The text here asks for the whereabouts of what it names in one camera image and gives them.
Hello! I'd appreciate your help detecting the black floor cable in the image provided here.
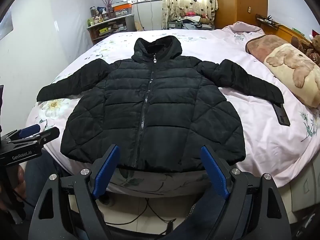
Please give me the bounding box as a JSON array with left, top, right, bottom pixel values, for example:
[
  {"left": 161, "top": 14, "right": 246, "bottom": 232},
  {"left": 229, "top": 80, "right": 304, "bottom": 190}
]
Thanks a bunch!
[{"left": 105, "top": 197, "right": 175, "bottom": 232}]

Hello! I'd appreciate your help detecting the beige bed base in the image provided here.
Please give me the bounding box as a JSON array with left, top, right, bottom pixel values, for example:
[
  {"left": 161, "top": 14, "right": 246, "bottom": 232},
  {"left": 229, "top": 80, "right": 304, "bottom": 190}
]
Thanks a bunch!
[{"left": 282, "top": 159, "right": 320, "bottom": 213}]

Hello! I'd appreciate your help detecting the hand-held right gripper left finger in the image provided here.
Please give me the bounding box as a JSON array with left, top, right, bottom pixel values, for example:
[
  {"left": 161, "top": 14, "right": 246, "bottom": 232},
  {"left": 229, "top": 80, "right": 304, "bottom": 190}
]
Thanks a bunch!
[{"left": 29, "top": 144, "right": 121, "bottom": 240}]

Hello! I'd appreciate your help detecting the folded bear print blanket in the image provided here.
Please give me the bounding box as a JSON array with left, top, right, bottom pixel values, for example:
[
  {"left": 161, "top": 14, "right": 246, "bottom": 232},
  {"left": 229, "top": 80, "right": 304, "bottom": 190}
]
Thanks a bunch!
[{"left": 245, "top": 34, "right": 320, "bottom": 109}]

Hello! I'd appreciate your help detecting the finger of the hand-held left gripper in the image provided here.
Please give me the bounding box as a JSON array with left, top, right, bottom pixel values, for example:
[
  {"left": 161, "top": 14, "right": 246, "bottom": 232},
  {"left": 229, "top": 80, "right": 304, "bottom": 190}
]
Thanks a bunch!
[
  {"left": 7, "top": 127, "right": 60, "bottom": 150},
  {"left": 1, "top": 124, "right": 40, "bottom": 143}
]

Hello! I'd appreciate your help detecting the pile of clothes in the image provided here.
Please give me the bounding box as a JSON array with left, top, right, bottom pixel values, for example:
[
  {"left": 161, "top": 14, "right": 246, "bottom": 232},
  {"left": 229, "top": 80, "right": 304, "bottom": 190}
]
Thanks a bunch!
[{"left": 176, "top": 11, "right": 215, "bottom": 30}]

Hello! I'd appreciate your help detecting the black hooded puffer jacket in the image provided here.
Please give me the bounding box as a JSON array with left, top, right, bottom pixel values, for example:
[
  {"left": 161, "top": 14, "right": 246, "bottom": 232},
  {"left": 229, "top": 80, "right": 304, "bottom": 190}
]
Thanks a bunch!
[{"left": 37, "top": 36, "right": 285, "bottom": 173}]

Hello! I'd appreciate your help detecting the person's leg in jeans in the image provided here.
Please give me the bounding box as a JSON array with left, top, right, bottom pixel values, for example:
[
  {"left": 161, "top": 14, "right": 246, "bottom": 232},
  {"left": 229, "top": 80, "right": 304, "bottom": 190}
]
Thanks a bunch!
[
  {"left": 160, "top": 172, "right": 253, "bottom": 240},
  {"left": 24, "top": 152, "right": 62, "bottom": 218}
]

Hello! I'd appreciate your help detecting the cluttered wooden shelf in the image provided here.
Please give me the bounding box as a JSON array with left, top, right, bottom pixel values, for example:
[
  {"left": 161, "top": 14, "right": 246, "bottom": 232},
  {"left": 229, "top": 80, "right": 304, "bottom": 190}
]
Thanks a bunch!
[{"left": 87, "top": 15, "right": 135, "bottom": 46}]

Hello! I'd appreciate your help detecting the black phone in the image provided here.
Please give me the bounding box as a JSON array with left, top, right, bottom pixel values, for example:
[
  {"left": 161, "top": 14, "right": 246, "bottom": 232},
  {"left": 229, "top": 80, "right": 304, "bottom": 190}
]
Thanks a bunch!
[{"left": 272, "top": 102, "right": 291, "bottom": 127}]

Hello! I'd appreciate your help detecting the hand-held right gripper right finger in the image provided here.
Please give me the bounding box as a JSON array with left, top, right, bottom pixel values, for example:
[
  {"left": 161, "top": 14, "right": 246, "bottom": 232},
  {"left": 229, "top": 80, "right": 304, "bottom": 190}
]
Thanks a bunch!
[{"left": 200, "top": 145, "right": 292, "bottom": 240}]

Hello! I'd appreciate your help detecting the pink floral bed cover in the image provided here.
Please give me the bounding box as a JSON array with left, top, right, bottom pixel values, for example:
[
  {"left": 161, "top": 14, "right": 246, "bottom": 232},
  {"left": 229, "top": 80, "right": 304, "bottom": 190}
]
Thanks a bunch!
[{"left": 26, "top": 21, "right": 320, "bottom": 198}]

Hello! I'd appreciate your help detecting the person's left hand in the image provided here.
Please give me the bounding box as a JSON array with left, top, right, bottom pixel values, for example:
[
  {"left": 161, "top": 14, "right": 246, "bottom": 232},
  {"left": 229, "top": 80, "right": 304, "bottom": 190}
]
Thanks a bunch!
[{"left": 11, "top": 166, "right": 27, "bottom": 198}]

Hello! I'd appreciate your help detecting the white refrigerator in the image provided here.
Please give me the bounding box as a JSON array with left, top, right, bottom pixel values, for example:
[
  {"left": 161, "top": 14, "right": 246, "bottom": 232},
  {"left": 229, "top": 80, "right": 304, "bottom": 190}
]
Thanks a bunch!
[{"left": 132, "top": 0, "right": 164, "bottom": 31}]

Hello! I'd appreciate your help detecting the brown plush toy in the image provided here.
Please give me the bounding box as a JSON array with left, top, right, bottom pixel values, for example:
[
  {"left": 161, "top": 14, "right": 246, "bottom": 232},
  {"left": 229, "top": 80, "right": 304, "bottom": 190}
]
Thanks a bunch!
[{"left": 291, "top": 34, "right": 320, "bottom": 67}]

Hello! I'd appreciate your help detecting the wooden wardrobe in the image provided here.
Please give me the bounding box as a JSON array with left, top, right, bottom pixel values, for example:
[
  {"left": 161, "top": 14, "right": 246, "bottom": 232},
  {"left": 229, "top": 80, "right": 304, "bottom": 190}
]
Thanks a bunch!
[{"left": 215, "top": 0, "right": 269, "bottom": 29}]

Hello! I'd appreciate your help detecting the orange and white storage box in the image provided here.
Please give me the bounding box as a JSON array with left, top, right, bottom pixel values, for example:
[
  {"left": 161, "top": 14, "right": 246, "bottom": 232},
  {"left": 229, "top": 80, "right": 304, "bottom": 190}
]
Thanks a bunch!
[{"left": 111, "top": 1, "right": 132, "bottom": 15}]

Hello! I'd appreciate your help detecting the wooden headboard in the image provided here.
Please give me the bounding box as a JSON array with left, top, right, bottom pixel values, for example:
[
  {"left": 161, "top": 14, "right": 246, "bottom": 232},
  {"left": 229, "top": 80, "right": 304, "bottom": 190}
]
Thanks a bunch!
[{"left": 255, "top": 14, "right": 320, "bottom": 46}]

